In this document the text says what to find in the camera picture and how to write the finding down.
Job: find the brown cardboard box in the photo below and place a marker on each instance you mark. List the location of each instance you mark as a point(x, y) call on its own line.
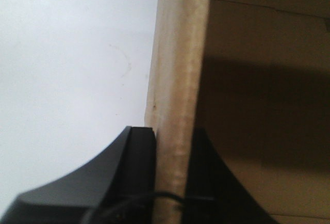
point(254, 74)

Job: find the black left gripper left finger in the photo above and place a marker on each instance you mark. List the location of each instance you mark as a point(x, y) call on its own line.
point(124, 169)

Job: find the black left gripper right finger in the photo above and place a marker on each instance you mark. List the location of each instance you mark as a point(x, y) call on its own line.
point(213, 193)

